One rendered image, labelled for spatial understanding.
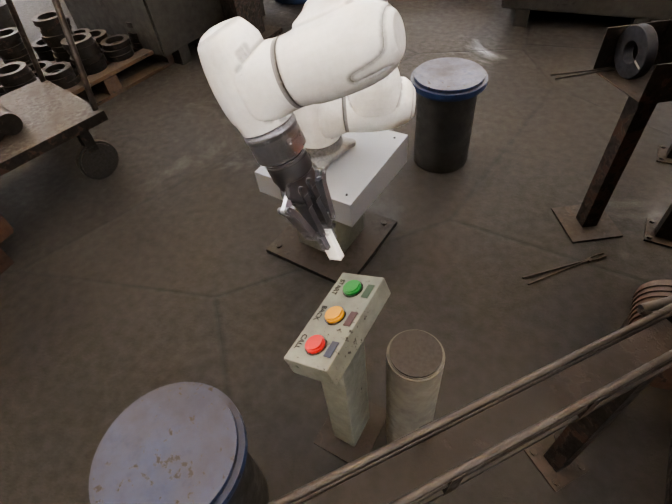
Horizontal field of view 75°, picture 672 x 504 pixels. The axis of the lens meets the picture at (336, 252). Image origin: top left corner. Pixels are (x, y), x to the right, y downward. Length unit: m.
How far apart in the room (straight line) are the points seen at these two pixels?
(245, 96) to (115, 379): 1.26
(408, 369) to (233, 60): 0.64
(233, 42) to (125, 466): 0.82
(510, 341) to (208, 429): 1.02
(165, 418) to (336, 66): 0.80
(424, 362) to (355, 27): 0.63
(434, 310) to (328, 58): 1.17
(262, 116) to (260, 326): 1.08
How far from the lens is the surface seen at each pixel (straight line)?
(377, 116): 1.40
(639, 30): 1.72
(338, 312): 0.88
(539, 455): 1.47
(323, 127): 1.43
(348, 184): 1.41
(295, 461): 1.42
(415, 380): 0.92
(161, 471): 1.04
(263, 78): 0.66
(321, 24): 0.64
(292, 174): 0.74
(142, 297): 1.91
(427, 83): 1.98
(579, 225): 2.05
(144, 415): 1.10
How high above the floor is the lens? 1.34
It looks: 48 degrees down
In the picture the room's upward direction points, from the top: 7 degrees counter-clockwise
